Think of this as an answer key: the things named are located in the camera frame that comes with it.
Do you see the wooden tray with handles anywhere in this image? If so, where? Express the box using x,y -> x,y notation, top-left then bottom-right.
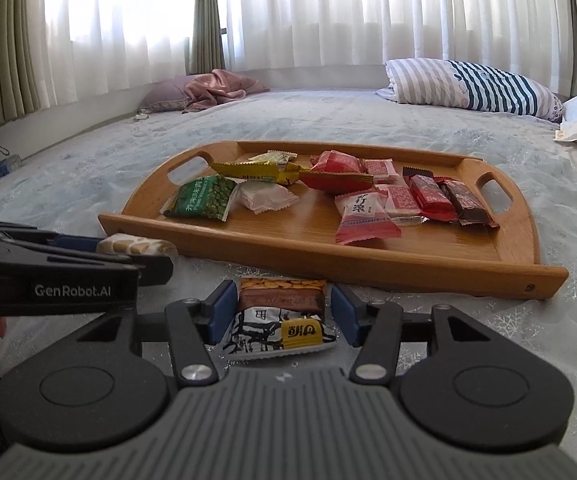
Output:
98,141 -> 569,300

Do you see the striped pillow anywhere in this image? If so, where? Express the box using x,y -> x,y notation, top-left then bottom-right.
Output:
375,58 -> 564,123

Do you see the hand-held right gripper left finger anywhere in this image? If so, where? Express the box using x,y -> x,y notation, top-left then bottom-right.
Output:
76,280 -> 239,387

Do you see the red brown chocolate bar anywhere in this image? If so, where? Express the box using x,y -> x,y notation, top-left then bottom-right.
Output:
403,166 -> 459,223

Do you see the purple pillow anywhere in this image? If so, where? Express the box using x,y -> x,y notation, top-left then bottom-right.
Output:
138,74 -> 214,113

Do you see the black white yellow snack packet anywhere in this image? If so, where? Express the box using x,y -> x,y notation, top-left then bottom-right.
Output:
207,305 -> 339,361

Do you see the large red snack bag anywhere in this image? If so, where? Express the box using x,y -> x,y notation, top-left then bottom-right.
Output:
299,150 -> 374,195

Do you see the green snack packet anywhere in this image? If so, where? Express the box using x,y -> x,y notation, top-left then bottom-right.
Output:
162,175 -> 239,223

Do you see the small red snack packet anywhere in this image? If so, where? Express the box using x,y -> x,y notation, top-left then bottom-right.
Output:
363,158 -> 399,186

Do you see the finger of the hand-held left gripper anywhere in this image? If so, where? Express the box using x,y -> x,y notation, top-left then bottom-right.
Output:
43,234 -> 135,264
136,256 -> 175,286

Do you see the light blue bedspread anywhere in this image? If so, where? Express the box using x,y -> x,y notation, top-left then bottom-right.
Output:
0,87 -> 577,461

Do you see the gold snack packet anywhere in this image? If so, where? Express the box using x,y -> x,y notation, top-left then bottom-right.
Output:
247,151 -> 299,168

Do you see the dark brown snack bar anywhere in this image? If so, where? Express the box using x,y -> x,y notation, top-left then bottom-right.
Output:
436,176 -> 500,230

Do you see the pink cloth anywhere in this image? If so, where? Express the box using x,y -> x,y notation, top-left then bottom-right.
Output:
183,69 -> 272,113

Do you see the white translucent snack packet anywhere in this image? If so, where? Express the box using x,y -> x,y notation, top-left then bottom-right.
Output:
236,180 -> 300,215

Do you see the white sheer curtain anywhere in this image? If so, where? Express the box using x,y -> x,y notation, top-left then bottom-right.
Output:
38,0 -> 577,106

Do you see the clear water bottle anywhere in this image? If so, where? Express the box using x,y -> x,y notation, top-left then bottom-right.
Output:
0,154 -> 23,180

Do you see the beige nougat snack packet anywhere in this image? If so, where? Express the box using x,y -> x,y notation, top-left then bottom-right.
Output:
97,234 -> 179,260

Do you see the red white printed snack packet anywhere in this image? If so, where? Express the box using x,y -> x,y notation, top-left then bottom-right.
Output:
333,190 -> 403,246

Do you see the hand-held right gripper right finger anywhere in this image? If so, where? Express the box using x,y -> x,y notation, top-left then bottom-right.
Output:
331,285 -> 497,387

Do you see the brown cracker snack packet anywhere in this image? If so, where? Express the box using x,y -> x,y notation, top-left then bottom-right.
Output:
237,277 -> 328,320

